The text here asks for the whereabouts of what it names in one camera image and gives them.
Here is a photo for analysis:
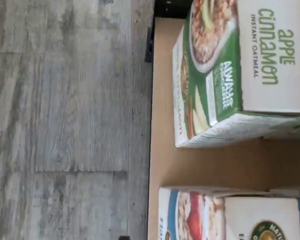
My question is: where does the blue white flax oatmeal box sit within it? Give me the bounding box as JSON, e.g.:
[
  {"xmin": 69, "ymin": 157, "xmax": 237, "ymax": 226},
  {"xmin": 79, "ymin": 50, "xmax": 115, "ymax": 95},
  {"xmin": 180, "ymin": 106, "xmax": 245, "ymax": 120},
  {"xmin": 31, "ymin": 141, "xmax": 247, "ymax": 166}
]
[{"xmin": 157, "ymin": 186, "xmax": 300, "ymax": 240}]

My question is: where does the wooden shelf board with boxes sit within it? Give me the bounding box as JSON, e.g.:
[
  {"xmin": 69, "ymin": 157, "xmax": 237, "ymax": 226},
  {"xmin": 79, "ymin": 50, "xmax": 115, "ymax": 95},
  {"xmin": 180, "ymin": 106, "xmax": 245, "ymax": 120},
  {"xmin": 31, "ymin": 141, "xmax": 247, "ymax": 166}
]
[{"xmin": 147, "ymin": 16, "xmax": 300, "ymax": 240}]

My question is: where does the green apple cinnamon oatmeal box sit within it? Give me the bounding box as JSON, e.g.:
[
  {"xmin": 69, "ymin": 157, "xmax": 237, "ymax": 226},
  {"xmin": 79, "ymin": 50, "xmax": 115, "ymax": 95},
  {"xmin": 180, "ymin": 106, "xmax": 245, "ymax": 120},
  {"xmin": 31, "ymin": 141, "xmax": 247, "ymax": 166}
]
[{"xmin": 172, "ymin": 0, "xmax": 300, "ymax": 149}]

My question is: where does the black metal shelf frame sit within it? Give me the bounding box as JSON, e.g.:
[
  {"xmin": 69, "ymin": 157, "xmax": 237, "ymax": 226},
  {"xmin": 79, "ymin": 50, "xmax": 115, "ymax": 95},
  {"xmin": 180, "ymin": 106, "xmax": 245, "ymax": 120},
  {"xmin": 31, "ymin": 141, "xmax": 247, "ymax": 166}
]
[{"xmin": 144, "ymin": 0, "xmax": 191, "ymax": 63}]

